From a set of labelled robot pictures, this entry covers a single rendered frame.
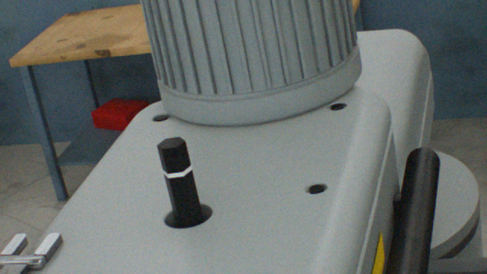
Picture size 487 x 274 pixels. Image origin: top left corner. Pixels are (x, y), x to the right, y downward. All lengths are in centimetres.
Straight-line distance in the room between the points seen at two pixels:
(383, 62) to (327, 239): 67
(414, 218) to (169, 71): 26
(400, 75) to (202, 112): 48
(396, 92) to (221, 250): 60
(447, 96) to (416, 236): 443
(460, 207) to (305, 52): 54
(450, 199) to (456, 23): 375
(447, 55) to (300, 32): 431
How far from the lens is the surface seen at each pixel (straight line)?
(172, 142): 66
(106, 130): 532
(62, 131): 591
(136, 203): 72
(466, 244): 127
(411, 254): 75
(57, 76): 575
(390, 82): 121
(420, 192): 84
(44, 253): 67
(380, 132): 79
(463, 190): 133
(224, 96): 81
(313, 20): 80
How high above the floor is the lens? 221
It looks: 24 degrees down
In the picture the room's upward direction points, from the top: 11 degrees counter-clockwise
